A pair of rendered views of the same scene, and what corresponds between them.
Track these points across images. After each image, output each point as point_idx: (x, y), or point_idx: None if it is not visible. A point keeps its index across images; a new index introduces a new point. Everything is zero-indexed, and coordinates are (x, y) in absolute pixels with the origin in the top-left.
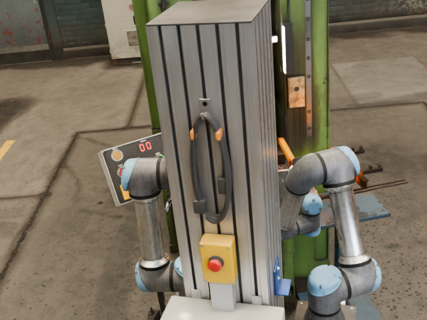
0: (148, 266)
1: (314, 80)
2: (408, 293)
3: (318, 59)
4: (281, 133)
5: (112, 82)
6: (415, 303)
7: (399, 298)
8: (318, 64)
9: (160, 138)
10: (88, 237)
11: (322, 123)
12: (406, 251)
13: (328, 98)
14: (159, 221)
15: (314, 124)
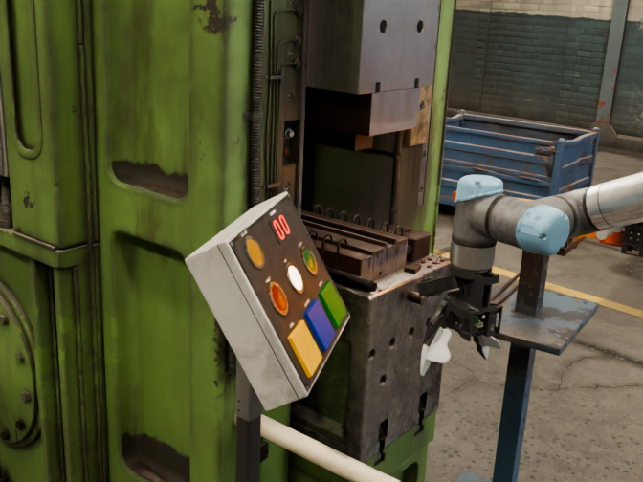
0: None
1: (433, 93)
2: (532, 459)
3: (440, 51)
4: (353, 211)
5: None
6: (559, 469)
7: (533, 471)
8: (440, 61)
9: (290, 208)
10: None
11: (432, 178)
12: (456, 405)
13: (445, 129)
14: None
15: (426, 180)
